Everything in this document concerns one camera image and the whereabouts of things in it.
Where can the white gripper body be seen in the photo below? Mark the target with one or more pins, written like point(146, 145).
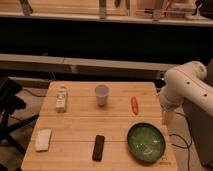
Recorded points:
point(167, 116)

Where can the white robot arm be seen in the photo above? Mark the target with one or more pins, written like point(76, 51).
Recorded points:
point(185, 82)

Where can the black rectangular block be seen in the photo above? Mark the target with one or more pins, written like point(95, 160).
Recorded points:
point(98, 148)

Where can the white small bottle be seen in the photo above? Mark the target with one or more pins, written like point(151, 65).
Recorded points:
point(61, 99)

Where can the white plastic cup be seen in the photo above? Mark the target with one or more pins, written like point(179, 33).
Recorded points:
point(102, 93)

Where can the long wooden bench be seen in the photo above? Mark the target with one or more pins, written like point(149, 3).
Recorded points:
point(111, 68)

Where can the green bowl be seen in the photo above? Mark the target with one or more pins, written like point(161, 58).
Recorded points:
point(145, 142)

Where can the red pepper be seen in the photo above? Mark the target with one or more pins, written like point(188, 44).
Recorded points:
point(134, 105)

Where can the black tripod stand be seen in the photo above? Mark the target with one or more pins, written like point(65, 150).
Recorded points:
point(9, 103)

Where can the white sponge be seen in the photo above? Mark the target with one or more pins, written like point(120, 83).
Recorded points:
point(42, 140)

